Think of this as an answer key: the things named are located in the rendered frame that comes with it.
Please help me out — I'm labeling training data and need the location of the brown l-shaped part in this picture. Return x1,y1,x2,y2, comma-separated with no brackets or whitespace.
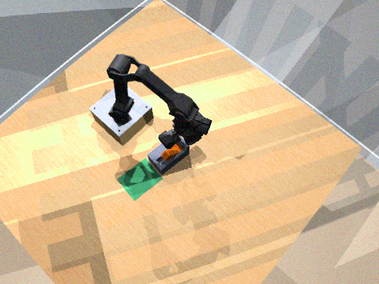
160,143,183,161

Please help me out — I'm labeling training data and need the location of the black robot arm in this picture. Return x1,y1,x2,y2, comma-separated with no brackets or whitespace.
106,54,212,145

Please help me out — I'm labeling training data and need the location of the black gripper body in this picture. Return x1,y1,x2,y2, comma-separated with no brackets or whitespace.
158,119,190,149

